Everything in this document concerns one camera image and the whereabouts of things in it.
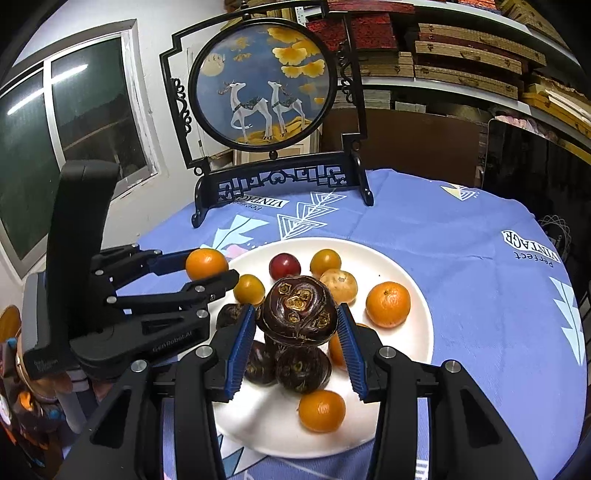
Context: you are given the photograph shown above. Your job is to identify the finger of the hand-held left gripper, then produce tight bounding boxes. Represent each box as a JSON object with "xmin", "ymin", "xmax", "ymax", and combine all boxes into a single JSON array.
[
  {"xmin": 90, "ymin": 244, "xmax": 195, "ymax": 291},
  {"xmin": 108, "ymin": 271, "xmax": 240, "ymax": 325}
]

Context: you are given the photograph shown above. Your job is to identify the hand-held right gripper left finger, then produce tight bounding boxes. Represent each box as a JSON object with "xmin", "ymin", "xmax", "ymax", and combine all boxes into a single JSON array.
[{"xmin": 55, "ymin": 304, "xmax": 258, "ymax": 480}]

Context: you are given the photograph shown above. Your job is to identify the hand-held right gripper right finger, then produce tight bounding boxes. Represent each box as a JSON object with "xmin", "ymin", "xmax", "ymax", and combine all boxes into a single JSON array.
[{"xmin": 336, "ymin": 302, "xmax": 527, "ymax": 480}]

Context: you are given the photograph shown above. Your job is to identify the orange mandarin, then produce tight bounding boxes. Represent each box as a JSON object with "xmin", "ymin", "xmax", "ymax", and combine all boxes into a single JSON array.
[
  {"xmin": 185, "ymin": 248, "xmax": 230, "ymax": 280},
  {"xmin": 366, "ymin": 281, "xmax": 411, "ymax": 329},
  {"xmin": 298, "ymin": 390, "xmax": 346, "ymax": 433},
  {"xmin": 328, "ymin": 323, "xmax": 370, "ymax": 367}
]

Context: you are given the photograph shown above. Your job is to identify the small orange kumquat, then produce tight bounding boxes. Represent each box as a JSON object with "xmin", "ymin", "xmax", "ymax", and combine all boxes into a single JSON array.
[
  {"xmin": 233, "ymin": 274, "xmax": 266, "ymax": 306},
  {"xmin": 310, "ymin": 248, "xmax": 343, "ymax": 278}
]

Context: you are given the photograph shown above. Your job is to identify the white round plate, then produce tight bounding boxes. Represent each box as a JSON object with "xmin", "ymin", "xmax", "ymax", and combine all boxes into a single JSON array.
[{"xmin": 203, "ymin": 237, "xmax": 435, "ymax": 460}]

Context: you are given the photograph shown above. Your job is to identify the large dark brown water chestnut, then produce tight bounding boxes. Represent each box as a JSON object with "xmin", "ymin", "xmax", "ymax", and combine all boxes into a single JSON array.
[{"xmin": 256, "ymin": 275, "xmax": 339, "ymax": 345}]

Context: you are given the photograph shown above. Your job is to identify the tan round potato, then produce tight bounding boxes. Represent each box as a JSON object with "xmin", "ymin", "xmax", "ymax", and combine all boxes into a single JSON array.
[{"xmin": 320, "ymin": 269, "xmax": 359, "ymax": 305}]

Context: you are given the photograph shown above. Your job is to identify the small red plum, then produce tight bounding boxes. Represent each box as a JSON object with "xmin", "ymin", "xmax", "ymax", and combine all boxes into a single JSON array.
[{"xmin": 269, "ymin": 253, "xmax": 302, "ymax": 281}]

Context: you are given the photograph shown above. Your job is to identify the white framed window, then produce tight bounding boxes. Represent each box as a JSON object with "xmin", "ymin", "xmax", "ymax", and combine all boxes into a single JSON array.
[{"xmin": 0, "ymin": 21, "xmax": 160, "ymax": 278}]

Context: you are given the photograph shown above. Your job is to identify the printed blue tablecloth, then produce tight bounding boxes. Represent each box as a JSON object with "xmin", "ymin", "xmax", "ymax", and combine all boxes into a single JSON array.
[{"xmin": 115, "ymin": 168, "xmax": 583, "ymax": 480}]

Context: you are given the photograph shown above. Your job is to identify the beige cabinet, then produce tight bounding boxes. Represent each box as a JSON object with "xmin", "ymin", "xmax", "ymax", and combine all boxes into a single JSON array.
[{"xmin": 233, "ymin": 138, "xmax": 319, "ymax": 164}]

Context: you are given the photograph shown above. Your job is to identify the round deer table screen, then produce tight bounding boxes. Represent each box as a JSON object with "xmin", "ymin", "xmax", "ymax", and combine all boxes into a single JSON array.
[{"xmin": 159, "ymin": 0, "xmax": 376, "ymax": 230}]

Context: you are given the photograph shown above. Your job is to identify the brown cardboard panel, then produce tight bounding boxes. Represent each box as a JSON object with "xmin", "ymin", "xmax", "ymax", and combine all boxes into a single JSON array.
[{"xmin": 321, "ymin": 108, "xmax": 490, "ymax": 188}]

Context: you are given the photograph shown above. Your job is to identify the dark framed panel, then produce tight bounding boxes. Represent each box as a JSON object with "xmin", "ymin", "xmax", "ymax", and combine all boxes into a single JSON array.
[{"xmin": 482, "ymin": 117, "xmax": 591, "ymax": 222}]

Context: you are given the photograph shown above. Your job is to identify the red patterned boxes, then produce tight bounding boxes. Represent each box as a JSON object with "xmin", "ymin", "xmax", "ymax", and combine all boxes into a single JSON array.
[{"xmin": 307, "ymin": 9, "xmax": 399, "ymax": 54}]

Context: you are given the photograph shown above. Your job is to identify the stack of wooden boxes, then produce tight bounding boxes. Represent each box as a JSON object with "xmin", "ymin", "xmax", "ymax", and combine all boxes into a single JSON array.
[{"xmin": 358, "ymin": 0, "xmax": 591, "ymax": 121}]

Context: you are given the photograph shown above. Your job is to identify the black wire rack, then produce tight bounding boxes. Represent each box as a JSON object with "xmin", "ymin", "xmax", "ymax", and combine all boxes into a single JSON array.
[{"xmin": 538, "ymin": 215, "xmax": 573, "ymax": 264}]

